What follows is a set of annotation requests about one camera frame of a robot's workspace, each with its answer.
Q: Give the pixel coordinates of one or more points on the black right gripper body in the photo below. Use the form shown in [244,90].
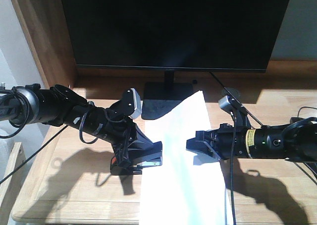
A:
[222,138]

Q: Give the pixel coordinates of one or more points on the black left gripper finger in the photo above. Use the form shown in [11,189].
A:
[141,141]
[121,156]

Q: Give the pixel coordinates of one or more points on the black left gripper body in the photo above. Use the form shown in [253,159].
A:
[96,123]

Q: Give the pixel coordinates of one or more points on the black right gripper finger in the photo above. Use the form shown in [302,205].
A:
[200,143]
[211,150]

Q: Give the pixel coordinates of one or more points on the white paper sheet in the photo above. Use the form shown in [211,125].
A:
[188,188]

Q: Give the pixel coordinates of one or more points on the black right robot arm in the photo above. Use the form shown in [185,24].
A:
[295,142]

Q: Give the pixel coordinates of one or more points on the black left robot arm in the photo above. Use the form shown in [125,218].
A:
[60,105]

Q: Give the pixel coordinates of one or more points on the wooden desk side panel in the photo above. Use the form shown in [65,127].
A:
[44,27]

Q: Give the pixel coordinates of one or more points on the black monitor stand base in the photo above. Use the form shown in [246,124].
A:
[159,98]

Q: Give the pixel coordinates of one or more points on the wooden side furniture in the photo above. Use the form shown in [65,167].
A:
[11,186]

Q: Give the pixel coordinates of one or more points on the black computer monitor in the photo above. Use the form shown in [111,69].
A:
[193,35]

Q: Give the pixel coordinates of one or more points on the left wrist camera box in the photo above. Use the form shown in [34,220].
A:
[128,105]

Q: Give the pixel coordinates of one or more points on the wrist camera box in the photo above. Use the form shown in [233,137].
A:
[128,105]
[230,105]

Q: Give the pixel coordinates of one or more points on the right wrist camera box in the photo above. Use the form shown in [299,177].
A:
[230,105]

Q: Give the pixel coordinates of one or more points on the grey desk cable grommet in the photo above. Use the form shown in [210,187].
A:
[231,92]

